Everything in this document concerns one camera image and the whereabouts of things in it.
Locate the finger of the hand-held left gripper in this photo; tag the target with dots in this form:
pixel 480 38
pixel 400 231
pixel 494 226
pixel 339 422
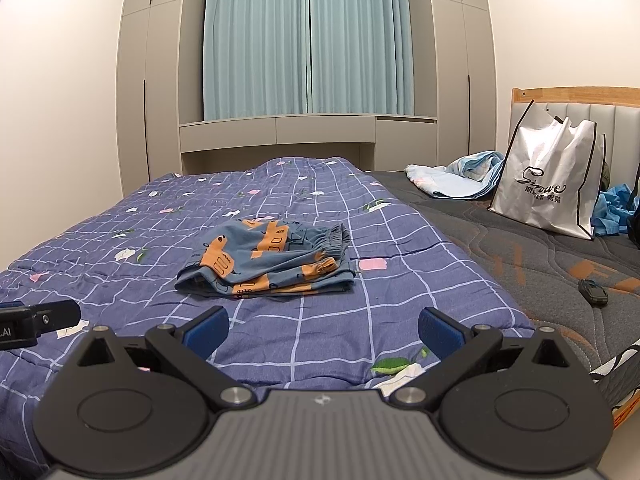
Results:
pixel 57 316

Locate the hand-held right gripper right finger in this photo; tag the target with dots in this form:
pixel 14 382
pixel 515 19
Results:
pixel 441 331

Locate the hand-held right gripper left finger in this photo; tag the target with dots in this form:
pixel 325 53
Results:
pixel 207 329

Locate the blue pants with orange print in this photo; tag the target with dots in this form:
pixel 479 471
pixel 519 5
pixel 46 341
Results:
pixel 265 257

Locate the purple grid floral quilt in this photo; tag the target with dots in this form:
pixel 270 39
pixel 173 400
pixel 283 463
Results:
pixel 300 320

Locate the dark grey quilted mattress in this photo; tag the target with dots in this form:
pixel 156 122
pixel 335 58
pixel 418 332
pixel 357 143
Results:
pixel 525 260

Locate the black key fob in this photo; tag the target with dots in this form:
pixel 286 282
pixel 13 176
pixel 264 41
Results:
pixel 593 292

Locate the light blue crumpled blanket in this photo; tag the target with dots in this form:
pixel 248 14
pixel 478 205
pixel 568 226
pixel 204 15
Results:
pixel 460 175

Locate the black white patterned cloth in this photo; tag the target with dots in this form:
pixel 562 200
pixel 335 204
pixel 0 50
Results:
pixel 620 375

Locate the white shopping bag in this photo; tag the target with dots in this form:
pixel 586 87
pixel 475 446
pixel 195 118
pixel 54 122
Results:
pixel 547 180

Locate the bright blue crumpled cloth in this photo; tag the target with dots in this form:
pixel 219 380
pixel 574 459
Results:
pixel 611 210

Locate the grey built-in wardrobe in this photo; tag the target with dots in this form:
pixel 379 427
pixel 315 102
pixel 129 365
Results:
pixel 150 85

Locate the grey padded wood-framed headboard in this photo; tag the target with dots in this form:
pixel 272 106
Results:
pixel 600 110

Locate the light teal curtain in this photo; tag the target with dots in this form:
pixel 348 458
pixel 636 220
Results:
pixel 307 35

